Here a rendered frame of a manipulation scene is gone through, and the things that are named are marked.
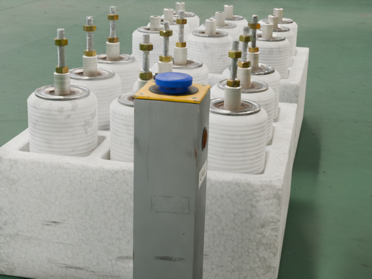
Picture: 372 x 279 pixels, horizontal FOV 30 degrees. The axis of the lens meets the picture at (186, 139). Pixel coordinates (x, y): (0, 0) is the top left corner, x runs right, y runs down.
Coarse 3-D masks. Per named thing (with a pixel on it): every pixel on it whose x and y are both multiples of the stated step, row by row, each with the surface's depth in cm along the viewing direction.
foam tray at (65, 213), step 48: (288, 144) 100; (0, 192) 94; (48, 192) 92; (96, 192) 91; (240, 192) 87; (288, 192) 116; (0, 240) 96; (48, 240) 94; (96, 240) 93; (240, 240) 89
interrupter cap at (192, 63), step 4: (172, 60) 118; (188, 60) 118; (192, 60) 118; (196, 60) 118; (188, 64) 116; (192, 64) 115; (196, 64) 115; (200, 64) 114; (176, 68) 112; (180, 68) 112; (184, 68) 112; (188, 68) 112; (192, 68) 113; (196, 68) 113
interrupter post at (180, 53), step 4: (176, 48) 114; (180, 48) 114; (184, 48) 114; (176, 52) 114; (180, 52) 114; (184, 52) 114; (176, 56) 115; (180, 56) 114; (184, 56) 115; (176, 60) 115; (180, 60) 114; (184, 60) 115; (176, 64) 115; (180, 64) 115; (184, 64) 115
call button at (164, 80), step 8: (168, 72) 75; (176, 72) 75; (160, 80) 73; (168, 80) 72; (176, 80) 72; (184, 80) 72; (192, 80) 74; (160, 88) 74; (168, 88) 73; (176, 88) 73; (184, 88) 73
